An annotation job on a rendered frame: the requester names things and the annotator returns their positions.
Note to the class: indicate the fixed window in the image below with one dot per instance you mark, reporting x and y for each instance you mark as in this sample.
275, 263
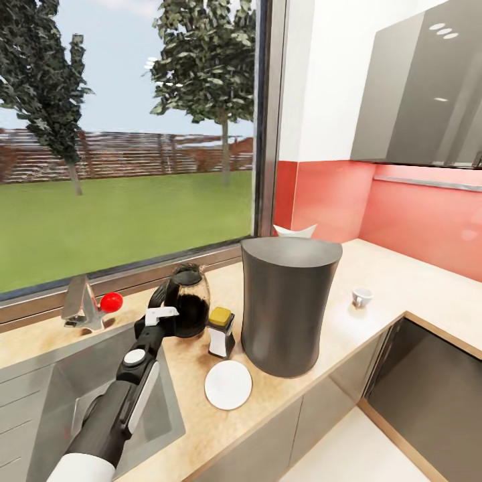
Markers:
135, 135

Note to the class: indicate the electric kettle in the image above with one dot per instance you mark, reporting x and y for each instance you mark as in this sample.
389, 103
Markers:
188, 289

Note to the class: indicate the paper coffee filter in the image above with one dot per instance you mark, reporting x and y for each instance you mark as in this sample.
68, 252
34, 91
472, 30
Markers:
301, 234

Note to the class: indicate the bottle of coffee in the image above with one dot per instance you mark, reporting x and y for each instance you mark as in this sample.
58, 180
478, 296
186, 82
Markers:
219, 324

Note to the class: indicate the coffee cup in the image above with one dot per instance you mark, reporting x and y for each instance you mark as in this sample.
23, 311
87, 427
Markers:
362, 296

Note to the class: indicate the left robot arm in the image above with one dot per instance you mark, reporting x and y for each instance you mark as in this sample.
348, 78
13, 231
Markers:
111, 418

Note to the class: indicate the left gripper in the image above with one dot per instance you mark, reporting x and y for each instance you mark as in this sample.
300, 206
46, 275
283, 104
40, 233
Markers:
165, 328

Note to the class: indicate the saucer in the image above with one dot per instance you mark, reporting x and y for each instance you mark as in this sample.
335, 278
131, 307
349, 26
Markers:
228, 385

